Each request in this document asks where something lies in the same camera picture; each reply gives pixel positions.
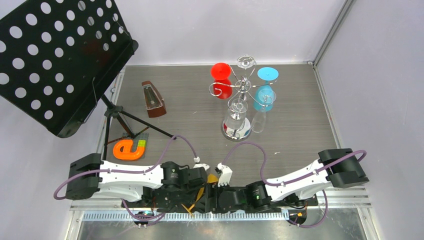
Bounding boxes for orange letter toy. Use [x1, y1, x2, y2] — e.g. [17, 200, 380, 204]
[112, 139, 147, 162]

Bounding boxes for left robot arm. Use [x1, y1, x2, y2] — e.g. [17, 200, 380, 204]
[64, 153, 210, 213]

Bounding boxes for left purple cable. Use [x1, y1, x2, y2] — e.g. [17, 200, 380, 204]
[53, 134, 200, 226]

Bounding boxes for clear wine glass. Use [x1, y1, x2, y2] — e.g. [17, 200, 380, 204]
[236, 54, 257, 80]
[223, 98, 248, 130]
[251, 88, 276, 133]

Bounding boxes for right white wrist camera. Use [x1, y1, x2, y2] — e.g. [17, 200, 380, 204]
[215, 163, 233, 187]

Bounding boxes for chrome wine glass rack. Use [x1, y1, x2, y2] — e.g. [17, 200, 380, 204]
[208, 62, 260, 142]

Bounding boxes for clear wine glass right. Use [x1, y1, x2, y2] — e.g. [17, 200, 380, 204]
[251, 88, 276, 133]

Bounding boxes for black perforated music stand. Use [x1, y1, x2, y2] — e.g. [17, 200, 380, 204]
[0, 0, 177, 159]

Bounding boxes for clear wine glass back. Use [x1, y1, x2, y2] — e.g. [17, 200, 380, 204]
[236, 54, 257, 80]

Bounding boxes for grey lego baseplate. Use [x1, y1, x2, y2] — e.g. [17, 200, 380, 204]
[123, 132, 149, 151]

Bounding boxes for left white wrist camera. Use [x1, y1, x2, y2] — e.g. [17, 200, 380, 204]
[193, 156, 210, 172]

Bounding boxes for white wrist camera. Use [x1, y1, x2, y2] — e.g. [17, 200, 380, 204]
[215, 163, 233, 187]
[193, 156, 210, 172]

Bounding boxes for yellow wine glass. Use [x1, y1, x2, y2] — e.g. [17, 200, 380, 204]
[181, 173, 219, 218]

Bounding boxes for blue wine glass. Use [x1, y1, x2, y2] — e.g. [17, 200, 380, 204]
[253, 67, 279, 112]

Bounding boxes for brown wooden metronome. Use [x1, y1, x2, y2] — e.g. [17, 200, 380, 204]
[142, 81, 167, 118]

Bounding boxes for clear wine glass front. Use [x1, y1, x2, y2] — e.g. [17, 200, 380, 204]
[223, 98, 248, 130]

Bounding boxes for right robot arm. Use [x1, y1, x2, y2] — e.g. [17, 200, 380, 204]
[203, 148, 369, 214]

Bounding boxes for red wine glass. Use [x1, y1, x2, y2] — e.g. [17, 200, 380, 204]
[210, 62, 233, 99]

